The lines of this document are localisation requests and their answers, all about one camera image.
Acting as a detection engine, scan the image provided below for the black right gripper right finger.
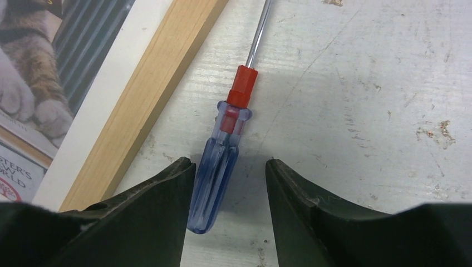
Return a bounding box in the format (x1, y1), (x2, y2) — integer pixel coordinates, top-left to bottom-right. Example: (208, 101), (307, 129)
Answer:
(265, 159), (471, 266)

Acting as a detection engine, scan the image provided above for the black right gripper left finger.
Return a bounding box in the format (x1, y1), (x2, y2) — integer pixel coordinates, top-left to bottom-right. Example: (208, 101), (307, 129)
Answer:
(1, 157), (196, 266)

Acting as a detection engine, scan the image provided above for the blue red screwdriver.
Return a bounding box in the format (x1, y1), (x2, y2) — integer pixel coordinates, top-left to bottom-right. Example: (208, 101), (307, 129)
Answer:
(187, 1), (273, 234)

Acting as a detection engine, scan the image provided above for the wooden picture frame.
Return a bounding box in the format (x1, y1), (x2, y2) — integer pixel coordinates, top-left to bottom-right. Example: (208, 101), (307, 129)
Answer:
(32, 1), (226, 211)

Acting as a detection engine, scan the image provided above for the cat photo print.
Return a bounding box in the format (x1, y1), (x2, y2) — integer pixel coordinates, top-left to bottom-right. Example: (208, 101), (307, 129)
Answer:
(1, 0), (134, 202)

